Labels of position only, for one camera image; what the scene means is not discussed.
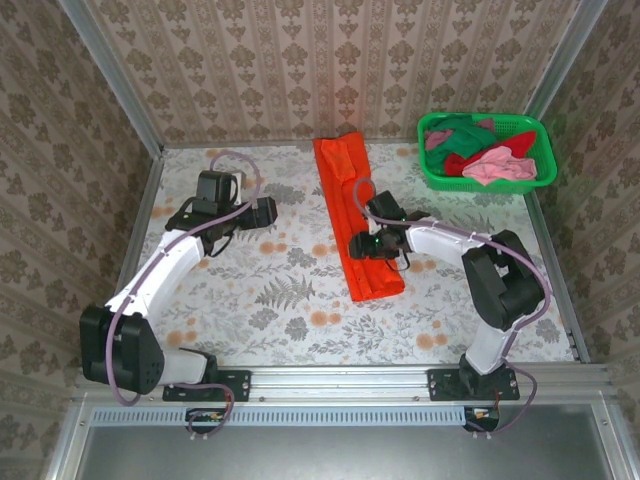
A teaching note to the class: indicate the orange t-shirt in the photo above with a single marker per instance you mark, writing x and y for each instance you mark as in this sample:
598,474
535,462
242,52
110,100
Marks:
340,200

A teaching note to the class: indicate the green plastic basket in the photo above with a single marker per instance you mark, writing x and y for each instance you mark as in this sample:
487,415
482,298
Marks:
547,160

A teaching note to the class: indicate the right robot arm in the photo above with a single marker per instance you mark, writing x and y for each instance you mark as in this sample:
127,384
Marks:
505,285

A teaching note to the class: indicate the mauve t-shirt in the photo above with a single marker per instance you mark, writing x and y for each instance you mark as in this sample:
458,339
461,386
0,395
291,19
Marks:
437,139

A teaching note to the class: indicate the green t-shirt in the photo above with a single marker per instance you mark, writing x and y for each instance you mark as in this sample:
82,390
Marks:
465,137

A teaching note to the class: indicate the light pink t-shirt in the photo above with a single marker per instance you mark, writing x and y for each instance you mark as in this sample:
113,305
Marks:
500,167

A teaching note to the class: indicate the red t-shirt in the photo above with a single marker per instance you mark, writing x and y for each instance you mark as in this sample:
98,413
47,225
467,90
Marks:
520,141

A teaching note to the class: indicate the grey metal panel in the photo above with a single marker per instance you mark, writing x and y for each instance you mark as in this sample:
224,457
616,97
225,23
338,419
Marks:
340,455

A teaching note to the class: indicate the black connector box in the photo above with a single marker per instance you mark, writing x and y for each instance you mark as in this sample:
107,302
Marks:
205,419
482,419

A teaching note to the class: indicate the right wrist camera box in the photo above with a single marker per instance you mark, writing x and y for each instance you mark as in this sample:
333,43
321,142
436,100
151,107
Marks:
386,205

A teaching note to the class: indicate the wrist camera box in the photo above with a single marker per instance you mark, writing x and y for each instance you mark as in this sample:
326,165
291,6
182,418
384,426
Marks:
386,205
215,187

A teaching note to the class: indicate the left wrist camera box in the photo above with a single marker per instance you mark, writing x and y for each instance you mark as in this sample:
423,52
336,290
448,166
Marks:
215,187

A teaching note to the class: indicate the aluminium side rail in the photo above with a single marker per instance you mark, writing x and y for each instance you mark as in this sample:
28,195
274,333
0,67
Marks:
560,280
145,210

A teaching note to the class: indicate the aluminium table edge rail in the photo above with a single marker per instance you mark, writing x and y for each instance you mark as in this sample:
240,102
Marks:
340,382

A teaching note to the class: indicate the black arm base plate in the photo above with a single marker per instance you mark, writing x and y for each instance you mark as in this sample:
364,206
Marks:
235,385
442,385

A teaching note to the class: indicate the aluminium frame post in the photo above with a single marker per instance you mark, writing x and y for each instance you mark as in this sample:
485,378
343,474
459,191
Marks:
112,75
565,65

